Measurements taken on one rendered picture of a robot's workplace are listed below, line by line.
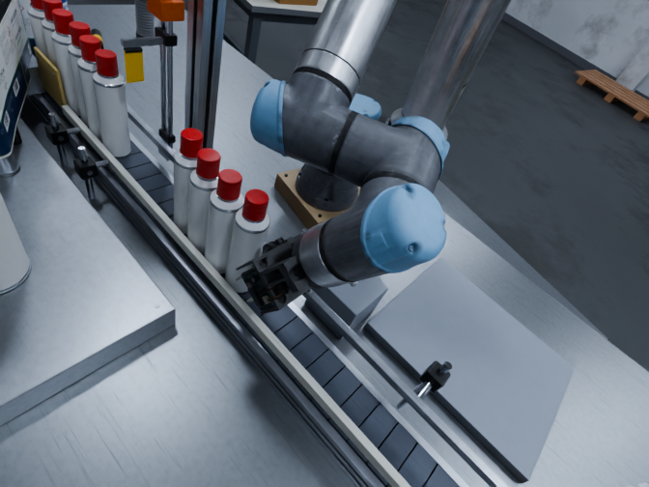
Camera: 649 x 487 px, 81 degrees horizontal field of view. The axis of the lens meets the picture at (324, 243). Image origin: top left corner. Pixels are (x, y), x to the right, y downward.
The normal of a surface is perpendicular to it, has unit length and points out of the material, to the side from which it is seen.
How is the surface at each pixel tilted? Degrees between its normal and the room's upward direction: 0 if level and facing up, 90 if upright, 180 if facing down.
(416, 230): 30
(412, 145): 14
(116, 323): 0
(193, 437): 0
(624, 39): 90
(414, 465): 0
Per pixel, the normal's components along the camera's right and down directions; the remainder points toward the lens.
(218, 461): 0.28, -0.65
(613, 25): -0.79, 0.26
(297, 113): -0.06, -0.03
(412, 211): 0.59, -0.24
